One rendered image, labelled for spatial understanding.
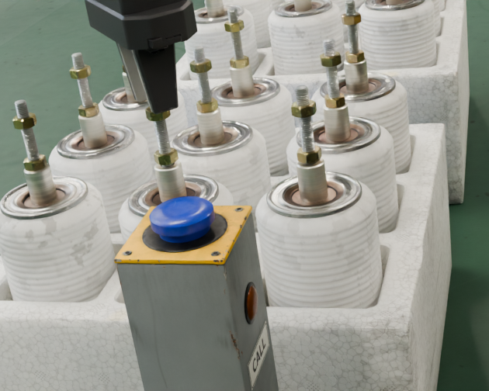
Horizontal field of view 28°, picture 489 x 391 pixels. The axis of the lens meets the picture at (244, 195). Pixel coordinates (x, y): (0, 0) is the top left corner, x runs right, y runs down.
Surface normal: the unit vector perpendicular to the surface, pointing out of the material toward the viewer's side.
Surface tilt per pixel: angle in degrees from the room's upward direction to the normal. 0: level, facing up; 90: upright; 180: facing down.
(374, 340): 90
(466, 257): 0
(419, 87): 90
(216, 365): 90
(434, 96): 90
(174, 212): 0
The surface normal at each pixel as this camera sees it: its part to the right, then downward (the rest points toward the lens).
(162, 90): 0.44, 0.33
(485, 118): -0.14, -0.89
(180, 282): -0.25, 0.45
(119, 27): -0.89, 0.31
